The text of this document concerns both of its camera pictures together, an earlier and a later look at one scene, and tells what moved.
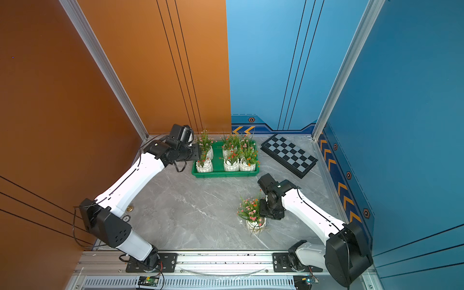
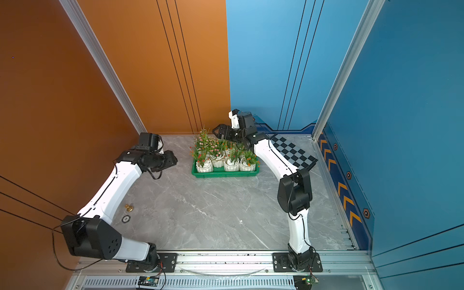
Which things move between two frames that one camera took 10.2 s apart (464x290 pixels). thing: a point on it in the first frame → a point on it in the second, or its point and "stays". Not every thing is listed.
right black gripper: (278, 214) → (223, 127)
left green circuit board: (148, 281) stays
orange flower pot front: (231, 145) stays
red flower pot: (204, 164) stays
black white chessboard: (288, 156) stays
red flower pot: (231, 162) stays
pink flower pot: (249, 209) → (217, 153)
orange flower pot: (249, 162) stays
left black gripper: (196, 151) → (171, 159)
